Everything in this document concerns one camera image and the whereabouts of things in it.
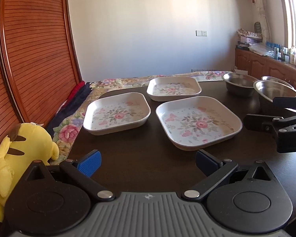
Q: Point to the dark blue red bedding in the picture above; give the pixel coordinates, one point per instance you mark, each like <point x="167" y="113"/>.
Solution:
<point x="70" y="107"/>

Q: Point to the wooden sideboard cabinet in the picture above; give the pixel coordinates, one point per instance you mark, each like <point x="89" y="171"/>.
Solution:
<point x="258" y="66"/>

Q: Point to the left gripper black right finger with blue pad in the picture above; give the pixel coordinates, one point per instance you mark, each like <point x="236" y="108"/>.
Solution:
<point x="244" y="198"/>

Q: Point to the hidden steel bowl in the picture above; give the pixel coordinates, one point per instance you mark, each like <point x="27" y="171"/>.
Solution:
<point x="274" y="79"/>

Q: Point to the large steel bowl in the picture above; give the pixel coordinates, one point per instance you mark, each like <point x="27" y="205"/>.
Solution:
<point x="267" y="91"/>

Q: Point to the yellow plush toy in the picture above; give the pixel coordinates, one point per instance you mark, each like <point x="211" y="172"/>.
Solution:
<point x="25" y="143"/>

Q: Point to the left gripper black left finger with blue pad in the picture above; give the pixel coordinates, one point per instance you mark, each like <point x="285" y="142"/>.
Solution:
<point x="51" y="200"/>

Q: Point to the floral bed blanket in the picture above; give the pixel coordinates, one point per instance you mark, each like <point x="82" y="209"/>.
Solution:
<point x="66" y="131"/>

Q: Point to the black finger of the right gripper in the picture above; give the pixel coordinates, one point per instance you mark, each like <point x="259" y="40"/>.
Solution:
<point x="259" y="123"/>
<point x="285" y="102"/>

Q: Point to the far steel bowl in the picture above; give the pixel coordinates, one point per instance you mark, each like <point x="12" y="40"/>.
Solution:
<point x="239" y="84"/>

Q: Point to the wooden slatted headboard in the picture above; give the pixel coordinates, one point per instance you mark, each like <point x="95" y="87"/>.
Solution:
<point x="38" y="63"/>

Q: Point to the patterned curtain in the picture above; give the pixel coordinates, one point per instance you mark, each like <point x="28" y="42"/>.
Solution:
<point x="265" y="28"/>

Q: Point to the clutter of bottles on sideboard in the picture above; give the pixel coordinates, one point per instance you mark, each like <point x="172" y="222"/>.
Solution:
<point x="254" y="42"/>

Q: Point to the floral square plate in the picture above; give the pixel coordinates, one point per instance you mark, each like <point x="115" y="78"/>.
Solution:
<point x="197" y="122"/>
<point x="116" y="113"/>
<point x="170" y="88"/>

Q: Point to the white wall switch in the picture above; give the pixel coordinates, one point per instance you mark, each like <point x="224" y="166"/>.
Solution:
<point x="201" y="33"/>

